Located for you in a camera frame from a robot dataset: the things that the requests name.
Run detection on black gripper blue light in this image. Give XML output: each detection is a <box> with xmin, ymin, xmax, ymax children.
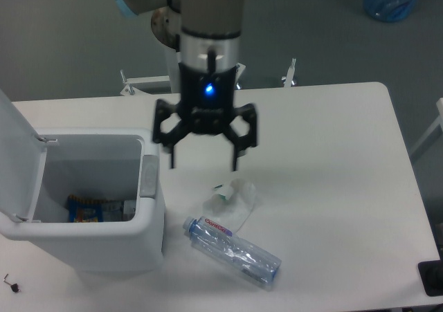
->
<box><xmin>151</xmin><ymin>61</ymin><xmax>260</xmax><ymax>172</ymax></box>

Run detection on white push-lid trash can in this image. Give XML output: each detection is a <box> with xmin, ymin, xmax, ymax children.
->
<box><xmin>1</xmin><ymin>95</ymin><xmax>165</xmax><ymax>272</ymax></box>

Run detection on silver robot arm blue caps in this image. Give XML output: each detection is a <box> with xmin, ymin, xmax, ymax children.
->
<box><xmin>115</xmin><ymin>0</ymin><xmax>258</xmax><ymax>170</ymax></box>

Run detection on crumpled clear plastic wrapper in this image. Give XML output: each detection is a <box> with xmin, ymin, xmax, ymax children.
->
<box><xmin>202</xmin><ymin>178</ymin><xmax>256</xmax><ymax>233</ymax></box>

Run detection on crushed clear plastic water bottle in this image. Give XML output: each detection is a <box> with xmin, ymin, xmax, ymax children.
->
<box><xmin>183</xmin><ymin>217</ymin><xmax>282</xmax><ymax>287</ymax></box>

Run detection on blue yellow snack packet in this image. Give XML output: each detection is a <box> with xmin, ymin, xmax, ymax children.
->
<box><xmin>67</xmin><ymin>194</ymin><xmax>104</xmax><ymax>223</ymax></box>

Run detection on small black metal key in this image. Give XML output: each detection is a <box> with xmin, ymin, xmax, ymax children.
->
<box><xmin>3</xmin><ymin>273</ymin><xmax>21</xmax><ymax>293</ymax></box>

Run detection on black table-edge clamp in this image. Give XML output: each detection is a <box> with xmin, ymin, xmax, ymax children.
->
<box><xmin>418</xmin><ymin>260</ymin><xmax>442</xmax><ymax>297</ymax></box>

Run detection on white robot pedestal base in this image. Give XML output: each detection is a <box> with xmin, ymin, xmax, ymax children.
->
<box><xmin>119</xmin><ymin>44</ymin><xmax>298</xmax><ymax>96</ymax></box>

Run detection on white furniture frame at right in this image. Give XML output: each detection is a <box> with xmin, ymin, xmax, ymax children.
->
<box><xmin>409</xmin><ymin>98</ymin><xmax>442</xmax><ymax>163</ymax></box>

